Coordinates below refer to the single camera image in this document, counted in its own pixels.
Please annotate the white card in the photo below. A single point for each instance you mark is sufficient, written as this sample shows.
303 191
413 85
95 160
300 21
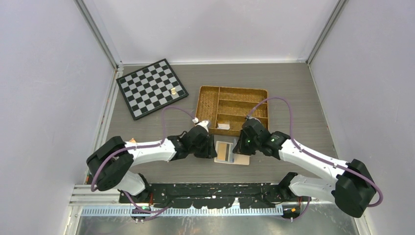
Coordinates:
223 126

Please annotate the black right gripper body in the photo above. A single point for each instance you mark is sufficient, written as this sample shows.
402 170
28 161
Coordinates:
249 146

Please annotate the black white chessboard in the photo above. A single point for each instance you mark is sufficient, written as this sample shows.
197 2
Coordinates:
147 89

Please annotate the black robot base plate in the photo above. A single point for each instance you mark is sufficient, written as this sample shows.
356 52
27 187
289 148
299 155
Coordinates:
214 196

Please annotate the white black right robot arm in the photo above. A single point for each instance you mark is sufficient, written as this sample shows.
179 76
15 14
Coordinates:
348 185

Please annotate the woven wicker divided tray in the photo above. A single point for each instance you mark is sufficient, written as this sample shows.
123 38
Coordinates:
227 104

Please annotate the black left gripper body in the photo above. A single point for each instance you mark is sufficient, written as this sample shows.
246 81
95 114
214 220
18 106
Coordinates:
204 150

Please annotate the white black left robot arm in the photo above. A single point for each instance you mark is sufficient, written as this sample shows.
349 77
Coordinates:
110 164

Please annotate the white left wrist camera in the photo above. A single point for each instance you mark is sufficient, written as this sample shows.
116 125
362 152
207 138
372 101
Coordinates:
205 124

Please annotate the beige leather card holder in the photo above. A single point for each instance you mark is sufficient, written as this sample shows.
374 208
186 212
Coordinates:
238 159

